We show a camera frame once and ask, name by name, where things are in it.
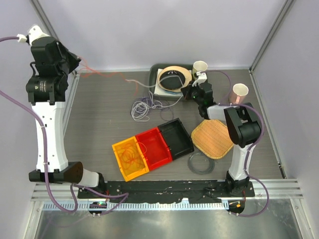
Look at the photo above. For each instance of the pink mug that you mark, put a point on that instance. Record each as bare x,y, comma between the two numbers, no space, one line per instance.
238,93

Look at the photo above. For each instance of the aluminium frame post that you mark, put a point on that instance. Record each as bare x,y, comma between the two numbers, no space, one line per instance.
284,11
48,28

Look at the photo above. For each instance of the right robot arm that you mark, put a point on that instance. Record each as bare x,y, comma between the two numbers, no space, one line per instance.
245,128

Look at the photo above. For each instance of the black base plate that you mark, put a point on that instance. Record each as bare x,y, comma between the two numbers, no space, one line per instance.
173,191

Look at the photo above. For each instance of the aluminium frame post right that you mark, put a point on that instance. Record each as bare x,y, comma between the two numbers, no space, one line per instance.
284,11

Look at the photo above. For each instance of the green mug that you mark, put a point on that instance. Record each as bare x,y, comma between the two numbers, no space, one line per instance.
199,66

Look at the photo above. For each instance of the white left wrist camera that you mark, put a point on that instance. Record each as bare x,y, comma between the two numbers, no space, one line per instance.
34,33

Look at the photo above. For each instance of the blue plate under plate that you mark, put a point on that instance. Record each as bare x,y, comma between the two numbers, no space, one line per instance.
172,92

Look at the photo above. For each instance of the tan rimmed black plate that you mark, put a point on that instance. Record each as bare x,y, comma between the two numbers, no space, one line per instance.
174,78

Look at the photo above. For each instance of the aluminium frame post left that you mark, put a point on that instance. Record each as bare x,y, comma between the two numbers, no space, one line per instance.
48,28

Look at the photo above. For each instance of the dark green tray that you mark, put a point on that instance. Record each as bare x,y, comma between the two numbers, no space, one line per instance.
154,74

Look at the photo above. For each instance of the black plastic bin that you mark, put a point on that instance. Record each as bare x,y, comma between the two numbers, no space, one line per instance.
177,138

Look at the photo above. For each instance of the aluminium front rail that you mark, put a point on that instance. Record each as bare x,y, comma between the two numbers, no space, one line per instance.
269,190

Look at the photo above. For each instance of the woven orange basket tray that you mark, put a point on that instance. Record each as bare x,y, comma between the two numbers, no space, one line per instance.
211,137

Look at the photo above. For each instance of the red plastic bin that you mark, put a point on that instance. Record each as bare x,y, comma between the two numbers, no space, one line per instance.
154,148

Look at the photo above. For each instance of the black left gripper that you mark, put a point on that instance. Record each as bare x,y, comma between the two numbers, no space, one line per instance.
74,61

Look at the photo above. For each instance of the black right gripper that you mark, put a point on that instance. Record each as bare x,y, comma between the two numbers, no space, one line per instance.
187,90

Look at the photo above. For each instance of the white paper sheet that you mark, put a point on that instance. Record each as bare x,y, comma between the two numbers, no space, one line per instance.
170,81

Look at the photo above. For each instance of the yellow plastic bin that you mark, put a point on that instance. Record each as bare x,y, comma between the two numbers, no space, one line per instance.
130,159

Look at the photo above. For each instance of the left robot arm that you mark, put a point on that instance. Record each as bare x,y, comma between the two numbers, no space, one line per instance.
46,92

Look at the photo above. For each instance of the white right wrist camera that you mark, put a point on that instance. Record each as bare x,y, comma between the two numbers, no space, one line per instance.
200,77

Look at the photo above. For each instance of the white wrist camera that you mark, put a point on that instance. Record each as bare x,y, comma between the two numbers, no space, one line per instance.
200,77
34,33

